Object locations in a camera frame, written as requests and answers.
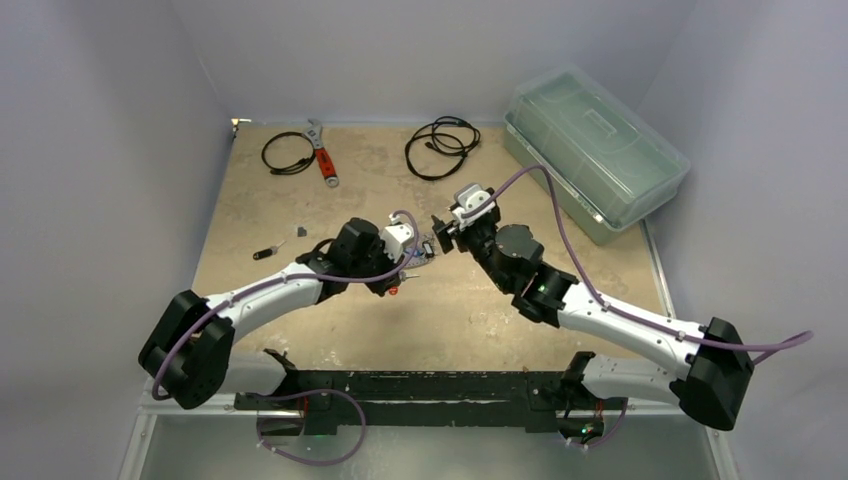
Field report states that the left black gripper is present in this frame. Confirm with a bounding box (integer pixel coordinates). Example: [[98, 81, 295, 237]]
[[348, 239, 403, 297]]

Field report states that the large metal keyring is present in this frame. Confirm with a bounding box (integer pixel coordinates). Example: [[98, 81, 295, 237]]
[[399, 233, 439, 282]]

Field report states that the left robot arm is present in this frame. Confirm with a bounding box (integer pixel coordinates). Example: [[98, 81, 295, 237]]
[[138, 210, 420, 409]]

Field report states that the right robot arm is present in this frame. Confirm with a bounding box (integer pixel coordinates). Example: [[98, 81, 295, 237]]
[[432, 209, 755, 431]]

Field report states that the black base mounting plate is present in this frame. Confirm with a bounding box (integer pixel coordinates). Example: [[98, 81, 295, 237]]
[[235, 370, 624, 443]]

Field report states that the clear plastic storage box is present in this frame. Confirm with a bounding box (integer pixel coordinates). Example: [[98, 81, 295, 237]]
[[503, 66, 691, 245]]

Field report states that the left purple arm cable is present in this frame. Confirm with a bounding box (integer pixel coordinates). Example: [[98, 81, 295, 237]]
[[150, 209, 421, 403]]

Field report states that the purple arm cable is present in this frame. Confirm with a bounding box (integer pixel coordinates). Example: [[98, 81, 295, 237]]
[[150, 209, 421, 403], [463, 164, 815, 366]]

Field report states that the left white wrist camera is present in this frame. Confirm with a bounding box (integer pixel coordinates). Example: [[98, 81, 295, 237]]
[[379, 210, 418, 263]]

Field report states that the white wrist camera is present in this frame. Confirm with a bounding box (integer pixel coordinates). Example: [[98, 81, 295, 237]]
[[379, 210, 418, 263], [449, 183, 497, 231]]

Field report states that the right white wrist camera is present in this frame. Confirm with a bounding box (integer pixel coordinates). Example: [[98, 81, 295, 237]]
[[449, 183, 497, 231]]

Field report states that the black coiled cable left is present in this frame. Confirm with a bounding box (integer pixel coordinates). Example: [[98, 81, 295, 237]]
[[260, 130, 317, 177]]

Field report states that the black coiled cable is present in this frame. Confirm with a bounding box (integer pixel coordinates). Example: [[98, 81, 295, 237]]
[[404, 116, 482, 182], [260, 130, 317, 177]]

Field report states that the black coiled cable centre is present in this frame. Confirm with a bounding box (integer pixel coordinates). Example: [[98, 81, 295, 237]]
[[404, 116, 482, 182]]

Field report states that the red handled adjustable wrench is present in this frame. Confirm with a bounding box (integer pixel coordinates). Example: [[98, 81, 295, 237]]
[[304, 119, 339, 188]]

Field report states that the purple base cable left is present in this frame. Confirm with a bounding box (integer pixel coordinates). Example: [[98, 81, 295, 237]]
[[255, 389, 368, 466]]

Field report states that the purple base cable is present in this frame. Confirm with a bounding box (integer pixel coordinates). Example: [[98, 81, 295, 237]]
[[566, 400, 637, 452], [255, 389, 368, 466]]

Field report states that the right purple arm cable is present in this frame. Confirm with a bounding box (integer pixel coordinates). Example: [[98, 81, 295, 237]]
[[463, 164, 815, 366]]

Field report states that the aluminium frame rail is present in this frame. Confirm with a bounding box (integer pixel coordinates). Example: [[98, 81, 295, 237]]
[[121, 370, 737, 479]]

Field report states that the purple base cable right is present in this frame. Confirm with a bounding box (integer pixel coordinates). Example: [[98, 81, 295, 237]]
[[566, 400, 637, 452]]

